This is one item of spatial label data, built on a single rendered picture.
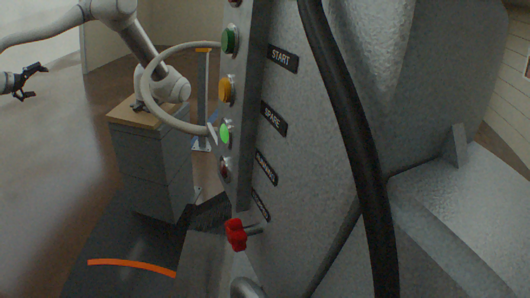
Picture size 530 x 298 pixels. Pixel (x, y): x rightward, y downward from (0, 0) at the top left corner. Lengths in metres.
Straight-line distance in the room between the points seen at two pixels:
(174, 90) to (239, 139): 1.07
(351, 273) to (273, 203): 0.10
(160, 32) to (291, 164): 8.28
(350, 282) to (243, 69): 0.19
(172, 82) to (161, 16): 7.10
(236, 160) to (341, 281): 0.15
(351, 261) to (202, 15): 7.61
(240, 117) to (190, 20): 7.64
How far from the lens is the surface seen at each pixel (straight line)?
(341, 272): 0.20
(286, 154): 0.20
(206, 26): 7.66
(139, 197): 1.87
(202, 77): 2.31
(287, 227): 0.22
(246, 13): 0.21
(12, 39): 1.14
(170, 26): 8.20
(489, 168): 0.25
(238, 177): 0.27
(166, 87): 1.29
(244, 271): 0.73
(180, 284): 0.91
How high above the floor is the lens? 1.47
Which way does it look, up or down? 33 degrees down
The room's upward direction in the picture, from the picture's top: 8 degrees clockwise
